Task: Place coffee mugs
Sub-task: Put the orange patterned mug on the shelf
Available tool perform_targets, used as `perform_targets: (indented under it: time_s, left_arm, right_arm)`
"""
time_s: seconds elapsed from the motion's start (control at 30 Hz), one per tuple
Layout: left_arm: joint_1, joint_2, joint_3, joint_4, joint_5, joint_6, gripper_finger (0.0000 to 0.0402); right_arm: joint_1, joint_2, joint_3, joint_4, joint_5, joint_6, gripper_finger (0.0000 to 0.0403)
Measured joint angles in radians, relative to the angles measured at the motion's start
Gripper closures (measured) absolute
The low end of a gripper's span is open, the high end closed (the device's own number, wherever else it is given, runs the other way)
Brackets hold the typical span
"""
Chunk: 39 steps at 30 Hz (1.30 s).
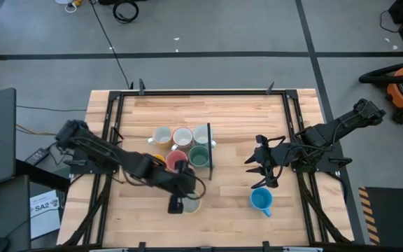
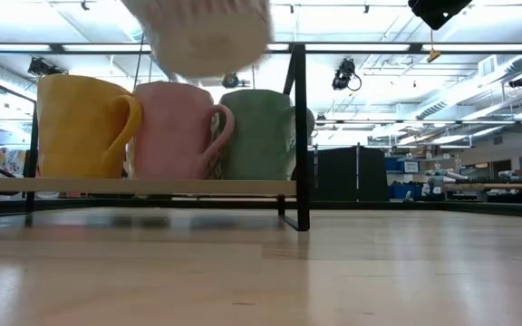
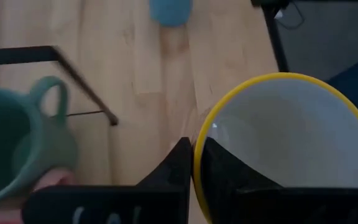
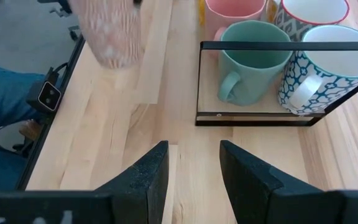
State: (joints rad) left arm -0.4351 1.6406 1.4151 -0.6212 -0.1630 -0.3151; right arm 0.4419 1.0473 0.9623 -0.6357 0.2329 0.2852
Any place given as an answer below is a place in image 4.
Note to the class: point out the black metal rack wooden shelf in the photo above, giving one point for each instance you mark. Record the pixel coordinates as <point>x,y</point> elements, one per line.
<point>259,45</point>

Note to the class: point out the black table-level camera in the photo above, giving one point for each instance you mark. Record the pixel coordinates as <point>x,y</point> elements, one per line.
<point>49,97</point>

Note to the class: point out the white mug blue lattice pattern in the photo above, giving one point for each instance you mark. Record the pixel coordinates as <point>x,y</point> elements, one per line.
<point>294,81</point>

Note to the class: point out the white mug red floral pattern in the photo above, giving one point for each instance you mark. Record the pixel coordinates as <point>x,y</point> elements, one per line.
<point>110,37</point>

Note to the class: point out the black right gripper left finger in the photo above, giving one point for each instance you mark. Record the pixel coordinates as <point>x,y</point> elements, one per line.
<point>145,189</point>

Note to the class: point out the green faceted mug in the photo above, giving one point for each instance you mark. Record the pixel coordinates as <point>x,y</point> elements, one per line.
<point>247,84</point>

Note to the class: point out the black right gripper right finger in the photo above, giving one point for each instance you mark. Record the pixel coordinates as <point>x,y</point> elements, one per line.
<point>250,189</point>

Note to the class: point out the black chair base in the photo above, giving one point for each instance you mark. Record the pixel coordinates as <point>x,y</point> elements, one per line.
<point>61,7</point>

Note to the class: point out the pink faceted mug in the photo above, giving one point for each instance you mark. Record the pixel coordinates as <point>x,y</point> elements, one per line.
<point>228,12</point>

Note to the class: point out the grey ikat mug red rim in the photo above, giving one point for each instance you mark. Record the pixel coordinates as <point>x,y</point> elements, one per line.
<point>312,9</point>

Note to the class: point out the black table edge rail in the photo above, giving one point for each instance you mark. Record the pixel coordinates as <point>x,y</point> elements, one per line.
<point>42,146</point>

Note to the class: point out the person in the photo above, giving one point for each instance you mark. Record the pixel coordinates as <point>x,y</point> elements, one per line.
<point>5,93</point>

